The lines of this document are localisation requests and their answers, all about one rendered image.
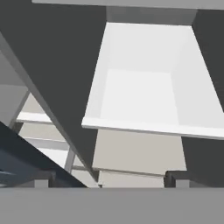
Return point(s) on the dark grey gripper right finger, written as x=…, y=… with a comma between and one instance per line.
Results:
x=172, y=176

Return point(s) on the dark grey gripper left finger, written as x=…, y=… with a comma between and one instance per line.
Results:
x=43, y=176

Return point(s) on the dark grey microwave, white inside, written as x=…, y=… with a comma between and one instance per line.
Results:
x=140, y=87

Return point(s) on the dark grey microwave door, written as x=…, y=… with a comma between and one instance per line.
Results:
x=58, y=58

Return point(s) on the beige cupboard front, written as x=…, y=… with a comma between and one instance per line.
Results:
x=137, y=151

